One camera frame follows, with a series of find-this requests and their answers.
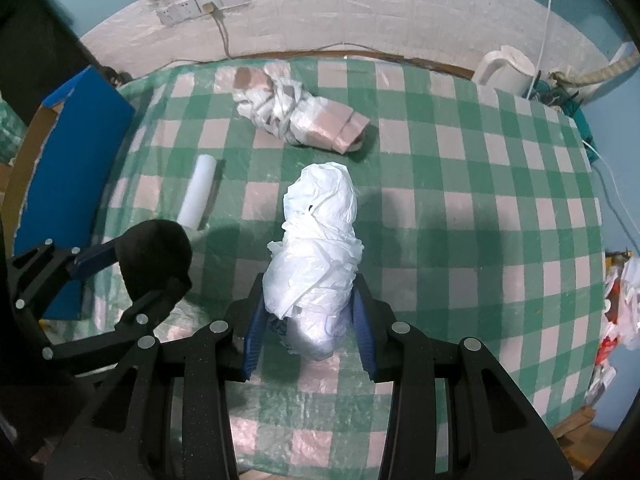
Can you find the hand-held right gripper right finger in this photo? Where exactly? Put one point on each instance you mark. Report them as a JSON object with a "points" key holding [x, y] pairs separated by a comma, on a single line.
{"points": [[362, 340]]}

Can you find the brown cardboard piece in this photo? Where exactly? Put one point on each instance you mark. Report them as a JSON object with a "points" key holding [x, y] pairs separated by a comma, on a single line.
{"points": [[580, 425]]}

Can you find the pile of plastic bags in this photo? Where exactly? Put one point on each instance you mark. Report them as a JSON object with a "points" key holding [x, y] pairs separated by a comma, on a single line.
{"points": [[622, 300]]}

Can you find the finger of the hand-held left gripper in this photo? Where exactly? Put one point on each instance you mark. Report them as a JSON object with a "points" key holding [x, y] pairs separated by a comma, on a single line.
{"points": [[95, 262], [145, 311]]}

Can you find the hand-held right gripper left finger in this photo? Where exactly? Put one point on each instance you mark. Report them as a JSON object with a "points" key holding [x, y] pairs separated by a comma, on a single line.
{"points": [[252, 340]]}

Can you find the beige bundle wrapped in plastic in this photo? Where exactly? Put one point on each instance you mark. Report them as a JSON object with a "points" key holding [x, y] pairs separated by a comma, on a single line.
{"points": [[290, 105]]}

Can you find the white roll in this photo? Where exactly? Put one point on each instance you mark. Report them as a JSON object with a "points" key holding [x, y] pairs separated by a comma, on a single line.
{"points": [[197, 195]]}

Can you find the white electric kettle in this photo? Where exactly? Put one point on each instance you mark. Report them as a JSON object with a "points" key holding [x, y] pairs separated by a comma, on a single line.
{"points": [[502, 72]]}

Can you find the white plastic bundle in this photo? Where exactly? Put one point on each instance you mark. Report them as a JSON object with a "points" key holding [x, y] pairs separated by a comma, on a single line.
{"points": [[315, 240]]}

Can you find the cardboard box with blue tape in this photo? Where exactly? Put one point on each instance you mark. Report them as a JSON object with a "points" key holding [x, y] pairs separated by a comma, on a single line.
{"points": [[70, 185]]}

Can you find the black soft pouch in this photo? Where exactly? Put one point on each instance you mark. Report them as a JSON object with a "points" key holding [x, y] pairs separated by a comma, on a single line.
{"points": [[155, 255]]}

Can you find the green checked tablecloth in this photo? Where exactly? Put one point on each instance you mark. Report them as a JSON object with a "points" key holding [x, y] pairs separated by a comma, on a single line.
{"points": [[450, 210]]}

